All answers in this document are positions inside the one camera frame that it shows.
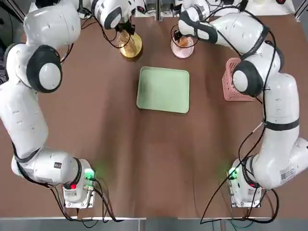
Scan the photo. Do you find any small pink slotted basket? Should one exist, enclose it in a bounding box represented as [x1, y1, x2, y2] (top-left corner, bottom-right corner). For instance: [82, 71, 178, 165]
[222, 57, 256, 102]

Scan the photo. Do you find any aluminium frame post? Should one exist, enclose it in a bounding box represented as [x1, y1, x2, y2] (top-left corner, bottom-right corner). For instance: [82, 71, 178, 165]
[155, 0, 163, 22]

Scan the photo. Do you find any black left base cable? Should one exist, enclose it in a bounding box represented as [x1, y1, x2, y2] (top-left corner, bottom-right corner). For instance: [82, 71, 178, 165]
[51, 178, 125, 222]

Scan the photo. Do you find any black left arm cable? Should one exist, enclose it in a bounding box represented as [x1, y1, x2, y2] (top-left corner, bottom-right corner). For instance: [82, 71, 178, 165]
[11, 141, 64, 190]

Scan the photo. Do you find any aluminium frame rail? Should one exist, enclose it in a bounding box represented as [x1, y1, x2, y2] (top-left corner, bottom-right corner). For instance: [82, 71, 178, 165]
[294, 0, 308, 23]

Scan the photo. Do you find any black base cable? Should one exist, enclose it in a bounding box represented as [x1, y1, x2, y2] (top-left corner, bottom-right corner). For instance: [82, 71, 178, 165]
[231, 187, 280, 221]
[51, 178, 125, 222]

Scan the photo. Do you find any white round plate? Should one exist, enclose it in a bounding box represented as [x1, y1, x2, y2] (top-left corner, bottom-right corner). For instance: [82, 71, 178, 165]
[170, 36, 195, 59]

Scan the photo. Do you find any black right base cable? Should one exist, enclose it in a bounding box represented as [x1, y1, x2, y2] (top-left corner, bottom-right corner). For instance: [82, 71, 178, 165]
[231, 187, 280, 221]

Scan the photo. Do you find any green rectangular tray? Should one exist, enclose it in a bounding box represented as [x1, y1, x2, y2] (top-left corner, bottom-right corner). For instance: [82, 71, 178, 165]
[136, 66, 191, 114]

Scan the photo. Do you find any yellow round plate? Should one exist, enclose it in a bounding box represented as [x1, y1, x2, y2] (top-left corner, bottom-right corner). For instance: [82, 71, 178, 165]
[117, 31, 144, 58]

